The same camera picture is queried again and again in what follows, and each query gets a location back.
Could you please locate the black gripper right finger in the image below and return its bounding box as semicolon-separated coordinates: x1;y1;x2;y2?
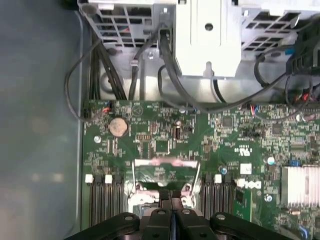
171;189;293;240

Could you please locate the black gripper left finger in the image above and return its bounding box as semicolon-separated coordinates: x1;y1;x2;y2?
64;189;174;240

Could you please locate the metal socket cover frame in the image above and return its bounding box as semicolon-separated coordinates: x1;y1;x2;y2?
131;156;202;198

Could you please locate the black RAM slot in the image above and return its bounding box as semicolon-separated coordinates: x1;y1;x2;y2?
222;174;235;216
104;174;115;220
199;174;207;220
205;174;215;216
112;174;125;216
95;174;105;223
213;174;224;214
84;174;97;227

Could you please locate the CPU socket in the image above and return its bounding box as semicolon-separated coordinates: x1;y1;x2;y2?
126;183;202;240

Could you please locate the green motherboard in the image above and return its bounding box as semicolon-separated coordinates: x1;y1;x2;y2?
81;99;320;240

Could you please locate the round coin battery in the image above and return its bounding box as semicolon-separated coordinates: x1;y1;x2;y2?
108;116;129;138

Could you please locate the silver finned heat sink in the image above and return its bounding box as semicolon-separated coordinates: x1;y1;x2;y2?
280;164;320;210

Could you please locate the black open PC case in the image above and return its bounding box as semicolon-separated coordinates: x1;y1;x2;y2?
0;0;320;240

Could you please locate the silver drive cage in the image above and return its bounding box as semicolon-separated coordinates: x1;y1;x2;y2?
77;0;320;78

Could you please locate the black connector block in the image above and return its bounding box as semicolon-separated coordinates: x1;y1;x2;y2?
284;29;320;76

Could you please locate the black cable with tie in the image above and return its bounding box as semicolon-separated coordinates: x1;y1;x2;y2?
127;31;162;101

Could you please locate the black cable bundle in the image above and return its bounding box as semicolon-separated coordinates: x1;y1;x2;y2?
87;46;128;101

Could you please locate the thick black cable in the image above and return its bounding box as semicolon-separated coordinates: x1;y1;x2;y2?
157;23;320;113

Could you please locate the thin black wire loop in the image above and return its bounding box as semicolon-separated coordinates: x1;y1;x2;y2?
64;39;105;123

